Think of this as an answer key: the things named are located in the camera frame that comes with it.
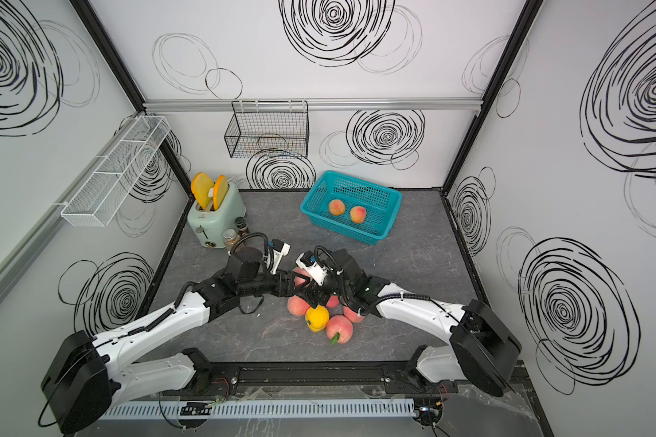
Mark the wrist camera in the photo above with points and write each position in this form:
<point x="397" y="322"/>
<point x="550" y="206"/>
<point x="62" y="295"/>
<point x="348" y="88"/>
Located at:
<point x="309" y="263"/>
<point x="277" y="250"/>

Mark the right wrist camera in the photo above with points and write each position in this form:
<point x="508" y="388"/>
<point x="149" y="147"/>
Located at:
<point x="309" y="263"/>

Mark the lower yellow pepper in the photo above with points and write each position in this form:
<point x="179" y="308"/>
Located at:
<point x="317" y="318"/>

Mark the yellow toast slice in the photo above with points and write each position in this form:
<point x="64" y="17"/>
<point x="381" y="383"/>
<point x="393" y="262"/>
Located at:
<point x="220" y="190"/>
<point x="202" y="186"/>

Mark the black cap spice bottle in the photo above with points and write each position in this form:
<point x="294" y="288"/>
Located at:
<point x="242" y="226"/>

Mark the silver cap spice jar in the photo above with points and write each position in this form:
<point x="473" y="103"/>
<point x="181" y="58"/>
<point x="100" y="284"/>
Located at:
<point x="230" y="238"/>

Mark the white slotted cable duct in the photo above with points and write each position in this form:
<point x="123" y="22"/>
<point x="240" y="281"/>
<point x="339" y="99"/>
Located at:
<point x="269" y="409"/>

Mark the pink peach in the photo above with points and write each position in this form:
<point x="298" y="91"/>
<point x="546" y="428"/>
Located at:
<point x="297" y="306"/>
<point x="353" y="316"/>
<point x="339" y="330"/>
<point x="333" y="302"/>
<point x="301" y="277"/>

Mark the mint green toaster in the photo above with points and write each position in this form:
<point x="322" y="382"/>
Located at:
<point x="209" y="226"/>

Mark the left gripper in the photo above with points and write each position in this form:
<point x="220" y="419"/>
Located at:
<point x="289" y="290"/>

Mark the black wire wall basket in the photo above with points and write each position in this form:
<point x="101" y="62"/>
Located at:
<point x="259" y="125"/>

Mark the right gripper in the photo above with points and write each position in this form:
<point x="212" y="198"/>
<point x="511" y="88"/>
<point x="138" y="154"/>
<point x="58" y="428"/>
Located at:
<point x="322" y="298"/>

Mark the teal plastic basket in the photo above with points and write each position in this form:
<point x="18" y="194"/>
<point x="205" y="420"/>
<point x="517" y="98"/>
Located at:
<point x="382" y="205"/>

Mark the right yellow toast slice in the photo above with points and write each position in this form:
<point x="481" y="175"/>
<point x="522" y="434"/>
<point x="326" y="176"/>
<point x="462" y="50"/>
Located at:
<point x="220" y="190"/>

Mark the left yellow toast slice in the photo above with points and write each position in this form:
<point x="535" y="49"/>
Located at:
<point x="202" y="186"/>

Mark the white wire wall shelf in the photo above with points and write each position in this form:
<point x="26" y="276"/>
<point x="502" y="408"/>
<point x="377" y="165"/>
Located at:
<point x="116" y="173"/>

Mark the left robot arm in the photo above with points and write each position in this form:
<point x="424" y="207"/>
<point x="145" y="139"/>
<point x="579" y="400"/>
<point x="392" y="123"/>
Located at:
<point x="91" y="372"/>

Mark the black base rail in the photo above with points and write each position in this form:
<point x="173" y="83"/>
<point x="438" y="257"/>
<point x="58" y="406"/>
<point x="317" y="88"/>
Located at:
<point x="392" y="377"/>

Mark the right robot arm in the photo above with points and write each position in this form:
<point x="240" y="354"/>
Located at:
<point x="478" y="347"/>

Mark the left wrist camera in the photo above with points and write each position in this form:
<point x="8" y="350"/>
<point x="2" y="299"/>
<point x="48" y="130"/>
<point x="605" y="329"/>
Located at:
<point x="277" y="250"/>

